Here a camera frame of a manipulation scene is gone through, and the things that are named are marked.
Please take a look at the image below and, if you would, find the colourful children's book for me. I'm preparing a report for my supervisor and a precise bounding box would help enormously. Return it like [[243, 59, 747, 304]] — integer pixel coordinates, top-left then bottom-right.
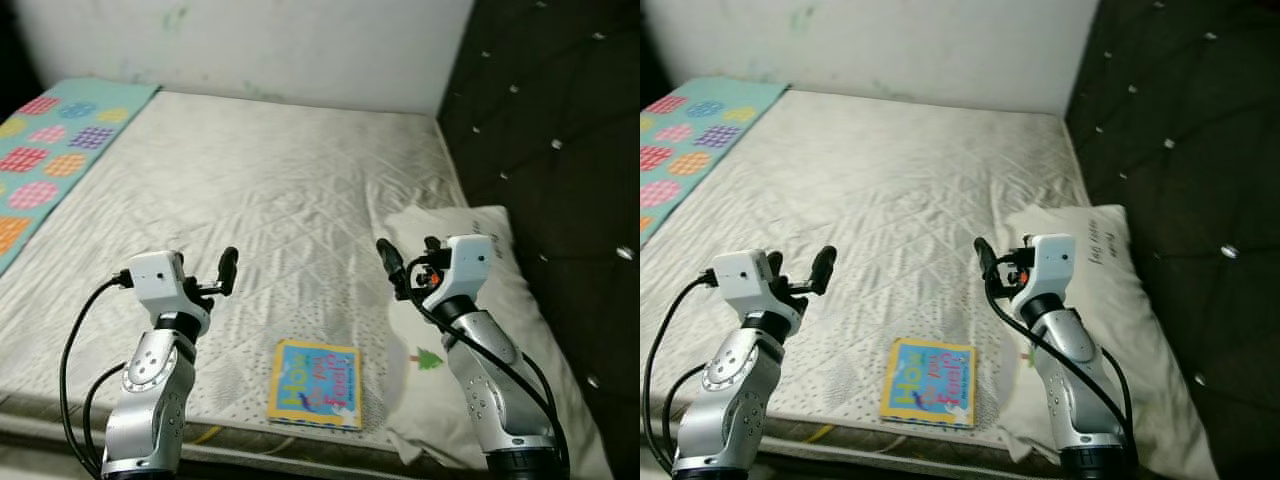
[[880, 338, 976, 429], [267, 340, 363, 431]]

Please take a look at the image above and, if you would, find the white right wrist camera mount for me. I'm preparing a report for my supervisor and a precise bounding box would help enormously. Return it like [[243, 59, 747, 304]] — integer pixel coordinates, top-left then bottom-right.
[[1022, 233, 1076, 301], [425, 235, 496, 311]]

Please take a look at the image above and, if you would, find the white quilted mattress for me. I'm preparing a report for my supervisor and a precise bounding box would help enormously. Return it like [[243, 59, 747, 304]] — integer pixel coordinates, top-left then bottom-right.
[[0, 90, 471, 471], [640, 88, 1091, 471]]

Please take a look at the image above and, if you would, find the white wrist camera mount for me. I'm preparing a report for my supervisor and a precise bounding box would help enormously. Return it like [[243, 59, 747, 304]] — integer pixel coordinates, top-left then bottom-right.
[[425, 235, 496, 311], [128, 250, 211, 336], [1022, 233, 1076, 301], [712, 250, 801, 336]]

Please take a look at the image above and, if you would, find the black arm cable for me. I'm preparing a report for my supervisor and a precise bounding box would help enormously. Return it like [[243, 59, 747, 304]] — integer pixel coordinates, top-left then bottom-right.
[[643, 268, 721, 471], [985, 280, 1136, 471], [400, 290, 571, 471], [58, 270, 136, 476]]

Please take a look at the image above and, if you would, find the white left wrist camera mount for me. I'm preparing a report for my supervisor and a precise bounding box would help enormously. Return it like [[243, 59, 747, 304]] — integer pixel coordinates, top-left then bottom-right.
[[128, 250, 211, 336], [712, 250, 801, 336]]

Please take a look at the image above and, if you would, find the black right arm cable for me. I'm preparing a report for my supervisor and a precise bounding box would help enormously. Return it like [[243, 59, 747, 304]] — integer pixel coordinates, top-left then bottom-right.
[[985, 280, 1136, 471], [400, 290, 571, 471]]

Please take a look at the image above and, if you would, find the teal colourful patterned blanket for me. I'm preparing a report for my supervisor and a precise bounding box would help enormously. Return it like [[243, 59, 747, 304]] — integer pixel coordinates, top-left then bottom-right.
[[640, 75, 791, 246], [0, 78, 161, 276]]

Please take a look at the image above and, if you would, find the white pillow with green tree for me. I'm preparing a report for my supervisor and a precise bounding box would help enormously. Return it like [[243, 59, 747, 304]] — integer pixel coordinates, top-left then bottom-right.
[[1000, 205, 1216, 480], [385, 205, 611, 480]]

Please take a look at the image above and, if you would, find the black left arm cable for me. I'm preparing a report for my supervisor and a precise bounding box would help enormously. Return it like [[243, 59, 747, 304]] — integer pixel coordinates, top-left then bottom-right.
[[643, 268, 721, 471], [58, 270, 136, 476]]

